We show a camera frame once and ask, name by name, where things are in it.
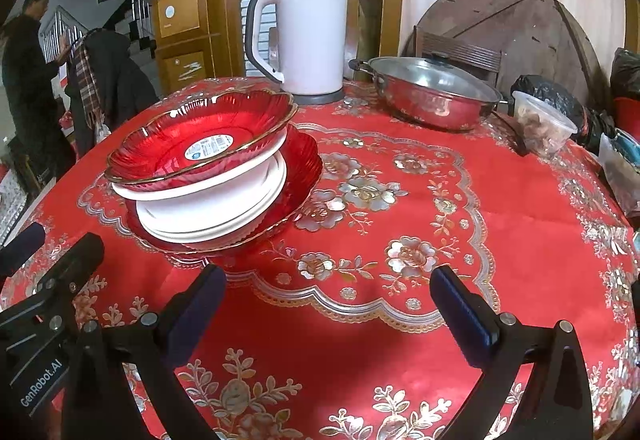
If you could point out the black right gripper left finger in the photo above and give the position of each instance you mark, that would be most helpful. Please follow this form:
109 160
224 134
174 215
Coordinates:
98 402

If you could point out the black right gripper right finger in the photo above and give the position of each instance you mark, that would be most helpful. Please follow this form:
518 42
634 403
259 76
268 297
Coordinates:
556 402

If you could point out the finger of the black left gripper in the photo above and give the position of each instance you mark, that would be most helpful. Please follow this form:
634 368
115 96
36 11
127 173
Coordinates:
21 249
50 313

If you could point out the white disposable plate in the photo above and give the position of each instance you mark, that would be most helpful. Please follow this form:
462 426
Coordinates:
216 212

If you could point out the red gold-rimmed glass plate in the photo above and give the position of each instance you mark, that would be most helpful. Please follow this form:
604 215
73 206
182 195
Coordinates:
200 139

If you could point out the person in dark clothes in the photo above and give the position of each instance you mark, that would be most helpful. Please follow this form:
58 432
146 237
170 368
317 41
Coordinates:
27 77

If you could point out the dark coat with plaid scarf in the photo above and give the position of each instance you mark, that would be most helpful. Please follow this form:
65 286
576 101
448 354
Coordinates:
105 86

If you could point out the red floral tablecloth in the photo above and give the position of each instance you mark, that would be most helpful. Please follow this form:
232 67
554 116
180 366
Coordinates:
328 330

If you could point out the clear bag of dried food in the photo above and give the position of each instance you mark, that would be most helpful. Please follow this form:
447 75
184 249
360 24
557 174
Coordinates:
622 177

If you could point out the clear plastic food container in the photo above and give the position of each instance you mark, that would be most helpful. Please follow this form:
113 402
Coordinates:
545 130

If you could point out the black plastic bag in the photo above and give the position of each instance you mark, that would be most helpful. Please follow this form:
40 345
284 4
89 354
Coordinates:
590 124

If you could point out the wooden cabinet door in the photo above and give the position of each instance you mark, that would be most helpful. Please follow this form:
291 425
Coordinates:
197 39

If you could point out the red plastic basin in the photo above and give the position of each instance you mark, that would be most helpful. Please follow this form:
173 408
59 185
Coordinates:
627 116

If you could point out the steel pot with glass lid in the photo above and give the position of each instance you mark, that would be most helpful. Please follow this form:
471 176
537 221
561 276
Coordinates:
431 91

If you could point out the wooden chair back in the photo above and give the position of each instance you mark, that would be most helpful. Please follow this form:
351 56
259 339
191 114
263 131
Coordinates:
482 63

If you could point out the round wooden tabletop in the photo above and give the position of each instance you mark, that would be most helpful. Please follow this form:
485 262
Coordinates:
534 37

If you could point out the white electric kettle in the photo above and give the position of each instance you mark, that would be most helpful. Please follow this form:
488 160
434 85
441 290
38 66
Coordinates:
311 47

